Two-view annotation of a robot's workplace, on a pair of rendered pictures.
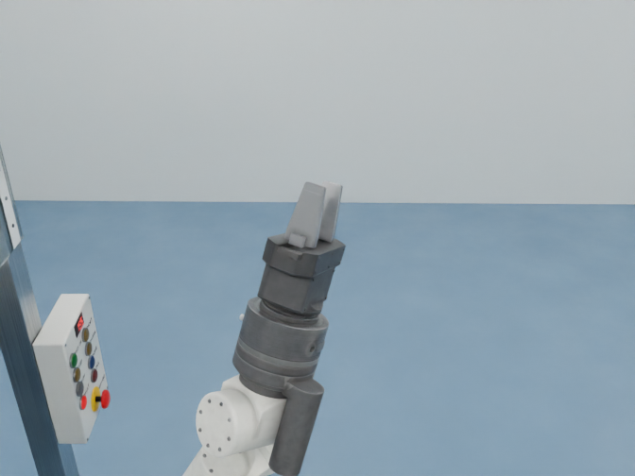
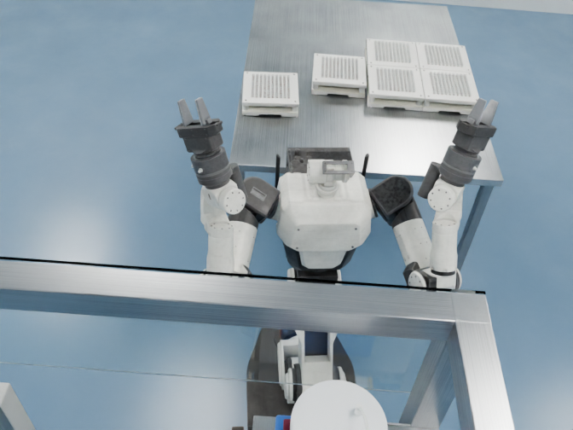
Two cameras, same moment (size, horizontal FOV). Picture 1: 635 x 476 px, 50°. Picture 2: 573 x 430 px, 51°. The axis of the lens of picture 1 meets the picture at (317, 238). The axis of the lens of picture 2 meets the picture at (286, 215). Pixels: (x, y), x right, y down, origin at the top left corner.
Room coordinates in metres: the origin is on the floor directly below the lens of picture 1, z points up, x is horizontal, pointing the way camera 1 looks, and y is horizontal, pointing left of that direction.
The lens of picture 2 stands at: (0.36, 1.15, 2.41)
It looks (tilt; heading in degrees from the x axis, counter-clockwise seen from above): 45 degrees down; 271
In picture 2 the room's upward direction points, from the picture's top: 4 degrees clockwise
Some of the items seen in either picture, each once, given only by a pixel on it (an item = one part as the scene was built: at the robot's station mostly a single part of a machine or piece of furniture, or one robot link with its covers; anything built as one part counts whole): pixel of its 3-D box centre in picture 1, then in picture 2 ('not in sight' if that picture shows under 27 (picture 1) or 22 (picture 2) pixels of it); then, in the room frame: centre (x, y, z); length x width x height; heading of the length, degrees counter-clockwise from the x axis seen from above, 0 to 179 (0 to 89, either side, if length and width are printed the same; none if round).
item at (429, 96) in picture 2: not in sight; (448, 86); (-0.31, -1.23, 0.91); 0.25 x 0.24 x 0.02; 0
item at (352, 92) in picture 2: not in sight; (338, 78); (0.19, -1.30, 0.86); 0.24 x 0.24 x 0.02; 0
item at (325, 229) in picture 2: not in sight; (320, 210); (0.27, -0.16, 1.11); 0.34 x 0.30 x 0.36; 7
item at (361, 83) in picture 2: not in sight; (339, 70); (0.19, -1.30, 0.91); 0.25 x 0.24 x 0.02; 0
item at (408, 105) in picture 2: not in sight; (393, 91); (-0.07, -1.23, 0.86); 0.24 x 0.24 x 0.02; 0
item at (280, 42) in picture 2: not in sight; (357, 73); (0.09, -1.41, 0.83); 1.50 x 1.10 x 0.04; 91
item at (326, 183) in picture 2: not in sight; (326, 174); (0.27, -0.10, 1.31); 0.10 x 0.07 x 0.09; 7
